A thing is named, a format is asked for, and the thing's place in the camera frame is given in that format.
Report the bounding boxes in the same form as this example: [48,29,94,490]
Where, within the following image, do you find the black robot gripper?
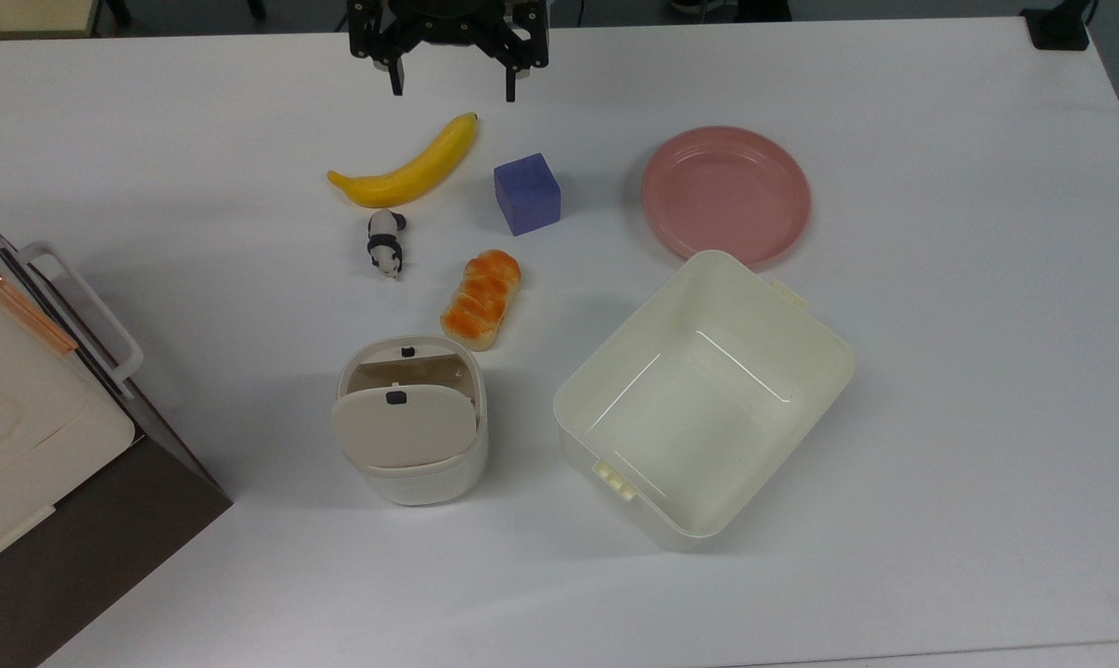
[347,0,550,104]

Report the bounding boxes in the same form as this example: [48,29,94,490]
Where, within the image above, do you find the beige trash can lid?
[329,383,479,469]

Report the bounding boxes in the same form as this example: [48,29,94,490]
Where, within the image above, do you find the white round trash can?
[329,335,490,507]

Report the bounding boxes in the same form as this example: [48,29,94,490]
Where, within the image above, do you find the yellow banana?
[327,111,480,210]

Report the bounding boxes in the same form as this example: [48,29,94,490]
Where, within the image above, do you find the purple blue cube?
[493,152,563,237]

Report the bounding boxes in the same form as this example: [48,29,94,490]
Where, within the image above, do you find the black white panda figurine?
[366,208,408,281]

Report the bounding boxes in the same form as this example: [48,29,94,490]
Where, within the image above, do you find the orange glazed toy bread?
[439,248,522,353]

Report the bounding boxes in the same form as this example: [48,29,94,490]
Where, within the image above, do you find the pink plastic plate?
[640,125,813,268]

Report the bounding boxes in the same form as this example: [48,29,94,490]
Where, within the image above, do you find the white rectangular storage bin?
[552,249,856,554]

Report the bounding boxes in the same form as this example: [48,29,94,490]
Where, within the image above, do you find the orange strip on cream box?
[0,271,80,357]

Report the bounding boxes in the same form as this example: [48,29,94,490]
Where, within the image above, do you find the dark brown wooden drawer box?
[0,202,234,668]

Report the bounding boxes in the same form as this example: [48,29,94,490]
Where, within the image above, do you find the black stand base clamp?
[1021,0,1092,51]

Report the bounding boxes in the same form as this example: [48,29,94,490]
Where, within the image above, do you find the white drawer handle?
[19,240,145,383]

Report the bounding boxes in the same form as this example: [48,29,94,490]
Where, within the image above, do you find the cream box with handles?
[0,223,146,581]

